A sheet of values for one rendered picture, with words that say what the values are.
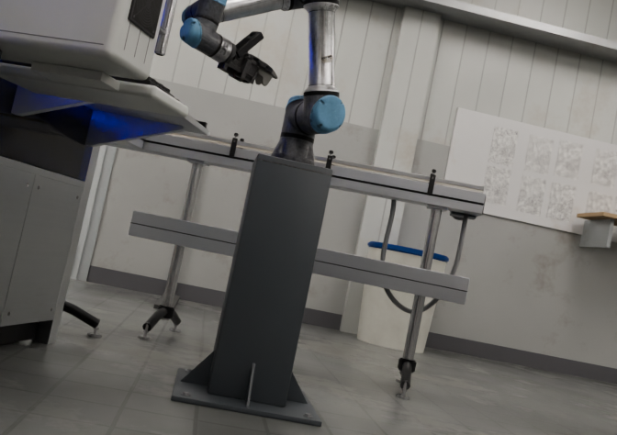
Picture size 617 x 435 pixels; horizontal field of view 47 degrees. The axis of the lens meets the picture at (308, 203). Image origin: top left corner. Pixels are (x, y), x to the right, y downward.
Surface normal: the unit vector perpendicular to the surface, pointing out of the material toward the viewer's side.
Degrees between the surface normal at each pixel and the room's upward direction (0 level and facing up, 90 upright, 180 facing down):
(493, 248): 90
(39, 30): 90
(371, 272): 90
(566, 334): 90
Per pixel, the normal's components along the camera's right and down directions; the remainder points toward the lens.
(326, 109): 0.47, 0.16
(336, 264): -0.11, -0.10
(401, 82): 0.14, -0.05
